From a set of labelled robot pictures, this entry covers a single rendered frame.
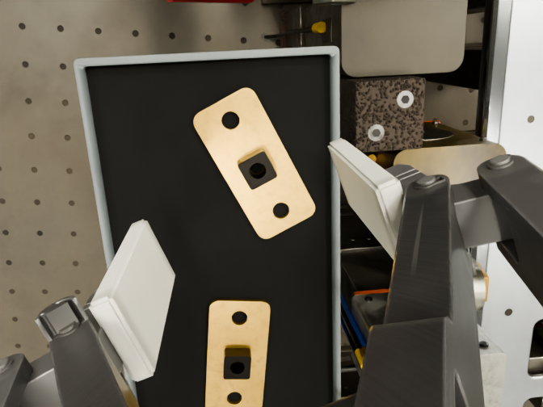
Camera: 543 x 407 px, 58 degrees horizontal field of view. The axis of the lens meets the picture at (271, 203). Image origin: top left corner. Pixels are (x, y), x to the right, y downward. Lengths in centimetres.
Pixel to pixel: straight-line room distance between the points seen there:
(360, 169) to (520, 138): 37
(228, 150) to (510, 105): 31
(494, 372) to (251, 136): 29
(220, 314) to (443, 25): 25
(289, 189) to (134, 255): 13
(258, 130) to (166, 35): 48
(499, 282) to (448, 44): 27
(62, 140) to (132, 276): 62
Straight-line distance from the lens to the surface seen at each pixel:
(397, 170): 17
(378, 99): 35
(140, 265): 18
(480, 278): 42
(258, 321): 32
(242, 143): 28
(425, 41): 38
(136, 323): 16
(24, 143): 80
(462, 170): 41
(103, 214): 29
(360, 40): 37
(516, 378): 64
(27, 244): 85
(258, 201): 28
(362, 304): 50
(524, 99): 52
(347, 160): 18
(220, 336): 32
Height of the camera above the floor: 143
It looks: 72 degrees down
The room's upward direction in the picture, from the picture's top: 163 degrees clockwise
